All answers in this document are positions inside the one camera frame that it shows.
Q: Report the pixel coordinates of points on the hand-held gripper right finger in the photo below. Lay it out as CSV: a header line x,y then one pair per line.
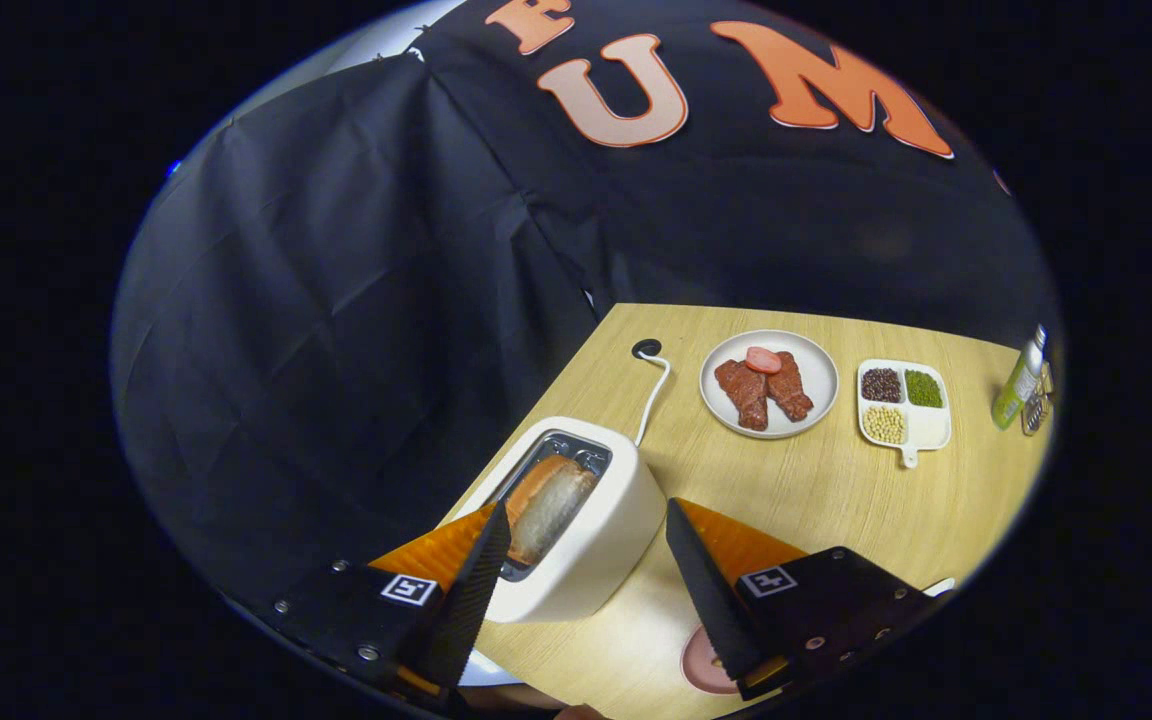
x,y
706,590

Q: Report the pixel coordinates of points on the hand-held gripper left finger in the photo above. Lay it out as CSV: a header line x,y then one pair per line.
x,y
471,600

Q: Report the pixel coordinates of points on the toasted bread slice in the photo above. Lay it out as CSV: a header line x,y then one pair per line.
x,y
556,505

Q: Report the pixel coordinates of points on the pink plate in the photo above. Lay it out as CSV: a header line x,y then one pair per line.
x,y
701,660

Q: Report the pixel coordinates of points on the white toaster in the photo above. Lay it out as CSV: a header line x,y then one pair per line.
x,y
596,560

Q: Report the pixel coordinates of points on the brown meat piece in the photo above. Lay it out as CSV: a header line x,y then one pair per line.
x,y
791,390
744,395

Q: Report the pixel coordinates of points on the pink ham slice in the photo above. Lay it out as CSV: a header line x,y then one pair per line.
x,y
763,360

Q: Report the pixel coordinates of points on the round grey plate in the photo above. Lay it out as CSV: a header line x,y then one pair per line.
x,y
818,375

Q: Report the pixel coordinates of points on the pile of yellow soybeans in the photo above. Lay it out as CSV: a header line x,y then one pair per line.
x,y
885,424

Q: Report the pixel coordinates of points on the pile of dark red beans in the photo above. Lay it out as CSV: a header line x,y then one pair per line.
x,y
881,385

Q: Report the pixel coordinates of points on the white divided dish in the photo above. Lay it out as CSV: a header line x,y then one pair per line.
x,y
931,430

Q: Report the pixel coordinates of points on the pile of green beans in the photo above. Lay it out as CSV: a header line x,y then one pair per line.
x,y
923,388

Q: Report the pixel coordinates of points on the black backdrop cloth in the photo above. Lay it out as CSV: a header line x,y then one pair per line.
x,y
336,300

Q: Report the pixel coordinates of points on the green drink bottle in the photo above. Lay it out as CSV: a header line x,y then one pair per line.
x,y
1016,385

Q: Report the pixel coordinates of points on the clear utensil holder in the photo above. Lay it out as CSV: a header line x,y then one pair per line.
x,y
1036,410

